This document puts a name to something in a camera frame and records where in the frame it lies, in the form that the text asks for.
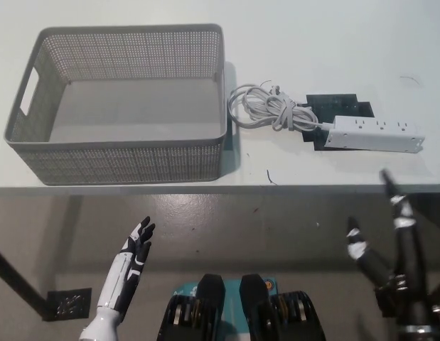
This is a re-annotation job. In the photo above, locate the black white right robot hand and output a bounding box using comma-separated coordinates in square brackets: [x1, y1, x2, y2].
[346, 168, 440, 330]

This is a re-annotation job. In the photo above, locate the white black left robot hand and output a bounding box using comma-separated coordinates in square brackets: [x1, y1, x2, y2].
[96, 215, 156, 315]

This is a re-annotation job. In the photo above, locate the white power strip with cord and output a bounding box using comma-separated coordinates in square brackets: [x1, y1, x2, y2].
[227, 83, 426, 155]

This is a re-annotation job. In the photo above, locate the black left robot body block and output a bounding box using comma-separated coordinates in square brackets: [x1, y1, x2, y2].
[157, 273, 227, 341]

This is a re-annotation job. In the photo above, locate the black robot body block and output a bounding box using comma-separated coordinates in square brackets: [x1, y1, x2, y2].
[157, 273, 227, 341]
[240, 273, 327, 341]

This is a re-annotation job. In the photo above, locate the black table leg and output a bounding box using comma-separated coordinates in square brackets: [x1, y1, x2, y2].
[0, 243, 52, 319]

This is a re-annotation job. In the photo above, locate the black right robot body block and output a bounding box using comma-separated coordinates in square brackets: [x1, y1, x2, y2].
[240, 273, 327, 341]

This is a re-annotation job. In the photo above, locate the grey perforated plastic basket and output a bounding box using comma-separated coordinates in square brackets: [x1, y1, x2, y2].
[2, 23, 238, 186]

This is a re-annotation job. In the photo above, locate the black tape patch on table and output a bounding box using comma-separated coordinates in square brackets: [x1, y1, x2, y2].
[300, 92, 376, 152]

